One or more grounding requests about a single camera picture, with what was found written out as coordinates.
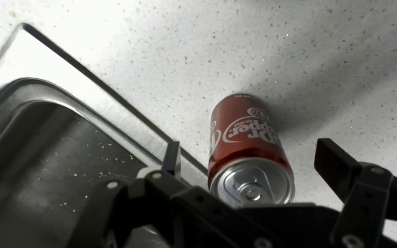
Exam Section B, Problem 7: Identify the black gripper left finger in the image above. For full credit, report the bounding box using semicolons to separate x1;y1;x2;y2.
66;139;255;248

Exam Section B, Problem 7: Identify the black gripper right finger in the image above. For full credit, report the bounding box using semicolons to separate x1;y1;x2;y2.
313;136;397;248

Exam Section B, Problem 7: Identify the steel double sink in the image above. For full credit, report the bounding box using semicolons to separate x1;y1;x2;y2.
0;21;210;248

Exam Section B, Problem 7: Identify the red soda can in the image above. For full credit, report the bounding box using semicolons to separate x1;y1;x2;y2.
207;92;296;209

